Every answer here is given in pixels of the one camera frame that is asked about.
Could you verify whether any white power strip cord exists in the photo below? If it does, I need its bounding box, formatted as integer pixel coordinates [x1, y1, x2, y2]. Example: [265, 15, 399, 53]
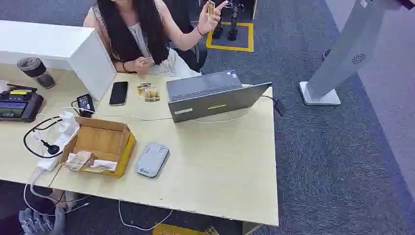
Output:
[23, 168, 91, 217]

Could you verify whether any white box partition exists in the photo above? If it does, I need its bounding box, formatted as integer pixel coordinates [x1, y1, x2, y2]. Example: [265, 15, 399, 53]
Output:
[0, 20, 117, 101]

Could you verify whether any pale printed card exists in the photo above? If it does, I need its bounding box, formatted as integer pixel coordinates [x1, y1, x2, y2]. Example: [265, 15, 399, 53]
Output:
[64, 150, 93, 172]

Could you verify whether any person's right hand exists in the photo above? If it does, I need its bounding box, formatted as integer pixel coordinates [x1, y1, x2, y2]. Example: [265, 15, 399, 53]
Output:
[133, 56, 154, 76]

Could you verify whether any black cable with plug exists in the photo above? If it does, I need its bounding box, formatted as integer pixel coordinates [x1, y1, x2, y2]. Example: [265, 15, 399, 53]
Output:
[23, 116, 63, 159]

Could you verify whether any black handheld controller screen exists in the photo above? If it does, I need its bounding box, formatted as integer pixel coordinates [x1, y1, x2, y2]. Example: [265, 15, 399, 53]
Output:
[0, 83, 45, 123]

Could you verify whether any person's left hand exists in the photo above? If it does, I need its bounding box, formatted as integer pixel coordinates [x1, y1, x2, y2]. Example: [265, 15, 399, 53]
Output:
[198, 0, 229, 36]

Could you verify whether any white printed card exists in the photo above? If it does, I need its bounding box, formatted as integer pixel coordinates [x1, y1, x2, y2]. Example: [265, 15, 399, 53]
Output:
[82, 159, 117, 173]

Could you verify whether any black laptop charger cable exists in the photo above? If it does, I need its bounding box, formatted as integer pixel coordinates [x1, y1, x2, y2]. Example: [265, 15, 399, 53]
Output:
[260, 94, 287, 117]

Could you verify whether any cup with dark lid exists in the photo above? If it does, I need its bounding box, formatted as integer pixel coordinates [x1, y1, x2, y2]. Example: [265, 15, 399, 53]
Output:
[17, 56, 56, 90]

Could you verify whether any white kiosk stand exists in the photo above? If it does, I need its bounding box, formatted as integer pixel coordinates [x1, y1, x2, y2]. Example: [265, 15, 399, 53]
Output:
[299, 0, 404, 106]

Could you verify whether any yellow box under desk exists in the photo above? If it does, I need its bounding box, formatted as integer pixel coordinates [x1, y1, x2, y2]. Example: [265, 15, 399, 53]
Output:
[152, 223, 220, 235]

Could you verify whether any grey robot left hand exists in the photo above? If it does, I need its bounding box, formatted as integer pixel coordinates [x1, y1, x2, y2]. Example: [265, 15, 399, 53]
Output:
[18, 207, 66, 235]

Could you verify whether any black power adapter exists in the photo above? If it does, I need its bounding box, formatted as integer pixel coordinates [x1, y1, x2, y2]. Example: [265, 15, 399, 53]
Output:
[76, 93, 96, 118]

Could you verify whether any grey laptop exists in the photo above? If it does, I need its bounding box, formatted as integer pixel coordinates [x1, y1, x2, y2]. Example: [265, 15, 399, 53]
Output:
[166, 70, 273, 123]

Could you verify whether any open cardboard box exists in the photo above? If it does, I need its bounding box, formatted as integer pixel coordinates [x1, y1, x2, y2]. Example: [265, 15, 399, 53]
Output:
[60, 117, 137, 178]

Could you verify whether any black tripod stand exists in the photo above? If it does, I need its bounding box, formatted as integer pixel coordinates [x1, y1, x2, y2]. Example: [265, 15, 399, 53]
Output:
[212, 0, 246, 42]

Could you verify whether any grey card reader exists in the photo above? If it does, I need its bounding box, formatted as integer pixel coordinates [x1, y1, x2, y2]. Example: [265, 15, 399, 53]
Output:
[135, 141, 170, 179]

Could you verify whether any person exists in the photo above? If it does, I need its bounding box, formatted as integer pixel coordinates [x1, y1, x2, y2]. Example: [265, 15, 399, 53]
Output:
[82, 0, 229, 78]

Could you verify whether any yellow floor tape square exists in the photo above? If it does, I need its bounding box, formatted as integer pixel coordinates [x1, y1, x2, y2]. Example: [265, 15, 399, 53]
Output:
[206, 22, 255, 53]

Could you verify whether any pile of yellow cards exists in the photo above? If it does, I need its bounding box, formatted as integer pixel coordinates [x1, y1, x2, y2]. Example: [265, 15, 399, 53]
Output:
[136, 82, 161, 103]

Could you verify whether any white hanging cable loop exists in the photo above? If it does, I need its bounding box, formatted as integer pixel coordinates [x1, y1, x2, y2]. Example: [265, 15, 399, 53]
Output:
[117, 200, 173, 232]

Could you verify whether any black smartphone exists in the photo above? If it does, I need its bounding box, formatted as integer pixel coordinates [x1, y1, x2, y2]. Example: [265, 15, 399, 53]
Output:
[109, 81, 129, 107]

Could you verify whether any white power strip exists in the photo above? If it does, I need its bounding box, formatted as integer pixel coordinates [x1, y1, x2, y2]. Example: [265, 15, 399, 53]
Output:
[36, 110, 80, 173]

